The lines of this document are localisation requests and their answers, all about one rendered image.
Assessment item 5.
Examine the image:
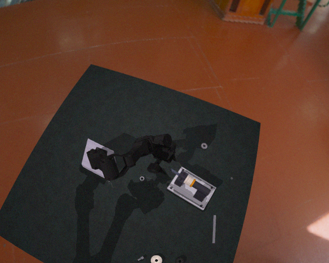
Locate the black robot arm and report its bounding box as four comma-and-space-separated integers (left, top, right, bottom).
87, 134, 175, 181

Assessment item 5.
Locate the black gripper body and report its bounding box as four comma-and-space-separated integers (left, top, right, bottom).
148, 141, 177, 174

